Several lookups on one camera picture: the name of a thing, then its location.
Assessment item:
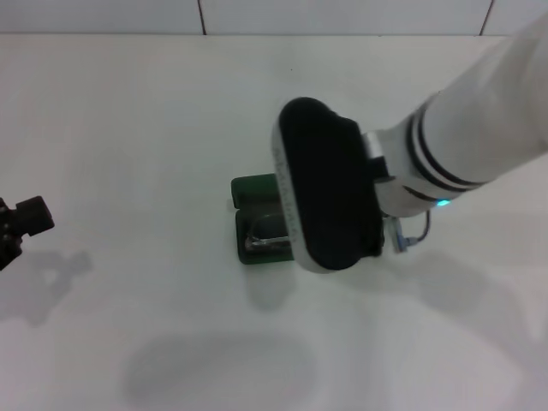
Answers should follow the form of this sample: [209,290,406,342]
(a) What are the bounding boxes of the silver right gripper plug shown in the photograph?
[386,215,408,254]

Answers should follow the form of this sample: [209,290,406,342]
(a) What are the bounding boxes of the green glasses case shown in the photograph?
[229,172,301,267]

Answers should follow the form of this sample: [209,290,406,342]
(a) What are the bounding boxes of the grey right gripper cable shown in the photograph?
[403,209,432,250]

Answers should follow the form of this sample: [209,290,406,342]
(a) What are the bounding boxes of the clear plastic glasses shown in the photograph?
[245,215,297,252]

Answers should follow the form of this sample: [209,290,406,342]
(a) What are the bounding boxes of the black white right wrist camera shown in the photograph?
[271,97,385,273]

